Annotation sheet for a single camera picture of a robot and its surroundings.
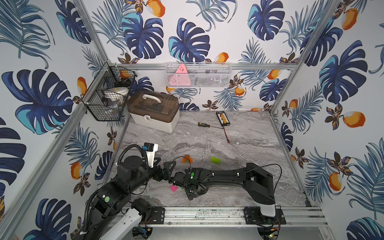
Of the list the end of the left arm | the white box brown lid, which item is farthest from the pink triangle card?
the end of the left arm

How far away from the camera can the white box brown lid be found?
3.19 feet

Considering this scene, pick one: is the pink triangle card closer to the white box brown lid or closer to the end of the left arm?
the white box brown lid
